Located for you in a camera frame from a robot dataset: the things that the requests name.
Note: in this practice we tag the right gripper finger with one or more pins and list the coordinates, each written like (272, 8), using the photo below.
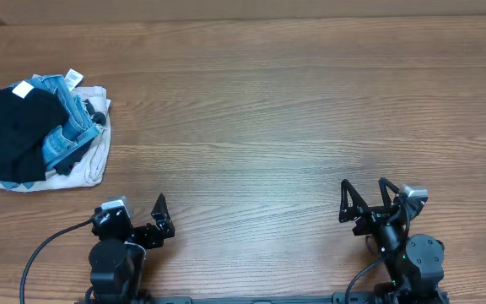
(352, 205)
(385, 187)

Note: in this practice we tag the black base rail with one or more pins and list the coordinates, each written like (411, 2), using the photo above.
(335, 298)

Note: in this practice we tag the black folded garment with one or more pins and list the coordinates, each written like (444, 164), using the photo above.
(9, 131)

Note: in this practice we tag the beige folded garment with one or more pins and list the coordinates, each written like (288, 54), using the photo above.
(90, 170)

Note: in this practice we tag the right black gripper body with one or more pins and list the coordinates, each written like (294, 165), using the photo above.
(372, 214)

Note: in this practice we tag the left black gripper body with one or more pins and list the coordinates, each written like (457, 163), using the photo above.
(147, 238)

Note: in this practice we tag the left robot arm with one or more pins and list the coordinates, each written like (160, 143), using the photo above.
(117, 260)

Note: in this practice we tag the blue denim jeans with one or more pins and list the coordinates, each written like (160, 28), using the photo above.
(65, 145)

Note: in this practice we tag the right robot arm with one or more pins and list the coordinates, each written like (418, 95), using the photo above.
(414, 262)

